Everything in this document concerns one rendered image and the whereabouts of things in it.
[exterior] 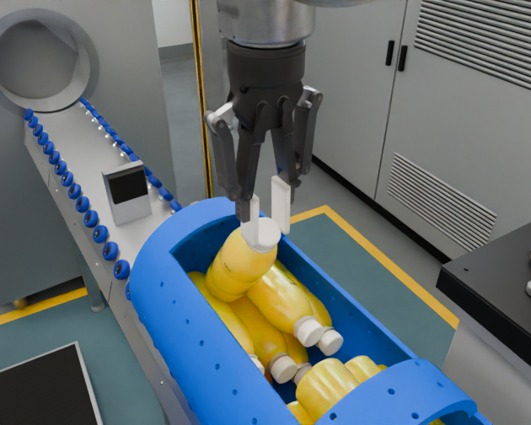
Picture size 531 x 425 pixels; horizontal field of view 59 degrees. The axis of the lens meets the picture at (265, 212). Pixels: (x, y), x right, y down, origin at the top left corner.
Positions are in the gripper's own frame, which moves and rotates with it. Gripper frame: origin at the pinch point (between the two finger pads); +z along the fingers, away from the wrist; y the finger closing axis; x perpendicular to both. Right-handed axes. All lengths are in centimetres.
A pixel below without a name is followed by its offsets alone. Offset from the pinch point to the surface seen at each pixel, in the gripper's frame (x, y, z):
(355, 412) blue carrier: 20.5, 2.8, 11.4
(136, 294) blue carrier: -17.8, 12.6, 21.8
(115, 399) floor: -83, 14, 135
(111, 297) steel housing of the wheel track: -47, 12, 48
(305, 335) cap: 3.8, -4.5, 21.2
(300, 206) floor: -148, -125, 135
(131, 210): -64, -1, 39
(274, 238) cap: 1.2, -0.5, 3.3
